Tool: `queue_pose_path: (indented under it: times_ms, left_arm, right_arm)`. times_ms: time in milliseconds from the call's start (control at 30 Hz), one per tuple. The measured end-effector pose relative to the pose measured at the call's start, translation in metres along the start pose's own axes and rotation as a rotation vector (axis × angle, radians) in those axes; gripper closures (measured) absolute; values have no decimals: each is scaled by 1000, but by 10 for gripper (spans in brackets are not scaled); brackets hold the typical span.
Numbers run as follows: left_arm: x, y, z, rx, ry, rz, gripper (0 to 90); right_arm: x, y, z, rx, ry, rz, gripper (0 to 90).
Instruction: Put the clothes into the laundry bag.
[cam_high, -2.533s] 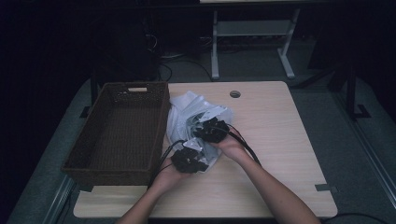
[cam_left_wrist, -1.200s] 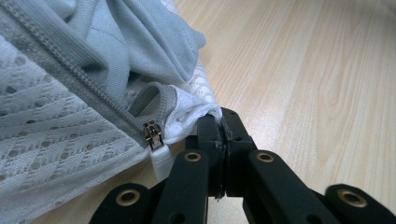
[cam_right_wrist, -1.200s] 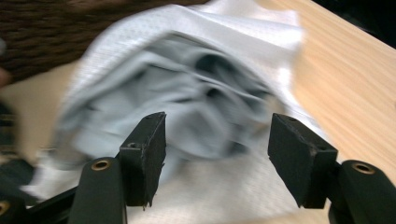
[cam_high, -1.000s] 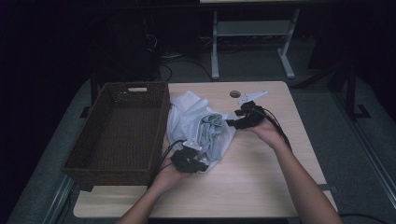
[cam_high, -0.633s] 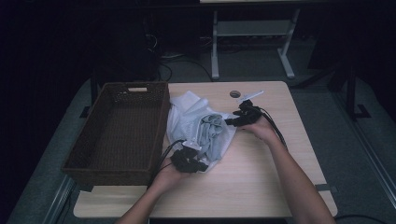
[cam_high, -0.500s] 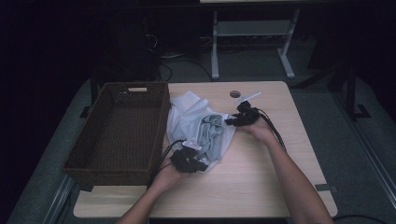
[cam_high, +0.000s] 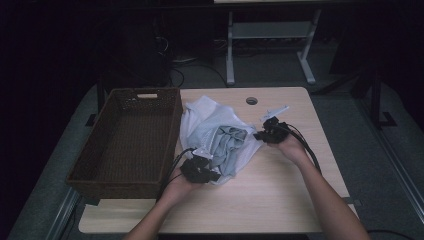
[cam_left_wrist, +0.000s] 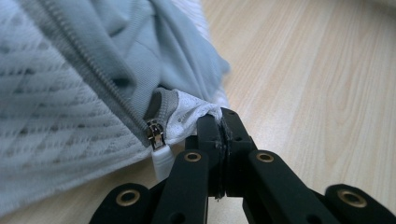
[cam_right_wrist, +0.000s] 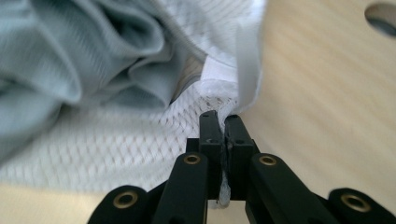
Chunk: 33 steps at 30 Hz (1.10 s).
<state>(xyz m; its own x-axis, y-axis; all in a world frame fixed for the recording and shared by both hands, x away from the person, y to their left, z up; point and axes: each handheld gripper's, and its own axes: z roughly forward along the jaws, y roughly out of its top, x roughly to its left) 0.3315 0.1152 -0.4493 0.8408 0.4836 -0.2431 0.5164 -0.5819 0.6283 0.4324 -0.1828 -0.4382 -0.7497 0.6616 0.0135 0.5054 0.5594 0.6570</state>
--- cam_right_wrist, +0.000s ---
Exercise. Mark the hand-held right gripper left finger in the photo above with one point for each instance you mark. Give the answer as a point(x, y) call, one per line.
point(213, 140)

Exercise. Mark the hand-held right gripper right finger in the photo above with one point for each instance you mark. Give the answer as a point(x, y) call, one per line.
point(238, 146)

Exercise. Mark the white mesh laundry bag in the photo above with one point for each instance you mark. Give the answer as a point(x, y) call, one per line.
point(124, 140)

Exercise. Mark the light blue garment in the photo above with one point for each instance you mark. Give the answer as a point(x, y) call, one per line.
point(46, 62)

